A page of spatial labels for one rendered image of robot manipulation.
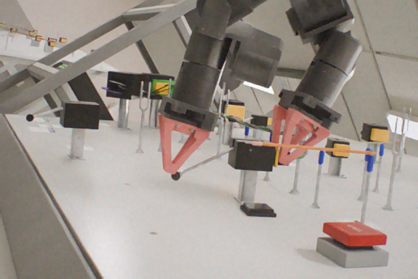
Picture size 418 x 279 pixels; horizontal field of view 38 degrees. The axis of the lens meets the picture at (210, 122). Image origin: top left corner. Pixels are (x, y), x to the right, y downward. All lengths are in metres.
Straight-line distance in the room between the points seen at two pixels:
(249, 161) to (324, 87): 0.15
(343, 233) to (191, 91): 0.29
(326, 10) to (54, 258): 0.51
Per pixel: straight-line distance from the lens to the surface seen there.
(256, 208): 0.81
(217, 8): 0.77
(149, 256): 0.61
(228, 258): 0.63
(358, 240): 0.66
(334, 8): 0.89
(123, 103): 1.54
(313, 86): 0.86
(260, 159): 0.85
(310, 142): 0.86
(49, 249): 0.64
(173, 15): 1.79
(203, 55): 0.81
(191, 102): 0.81
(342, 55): 0.87
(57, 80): 1.71
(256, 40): 0.80
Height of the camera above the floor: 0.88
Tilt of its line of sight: 15 degrees up
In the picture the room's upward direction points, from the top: 57 degrees clockwise
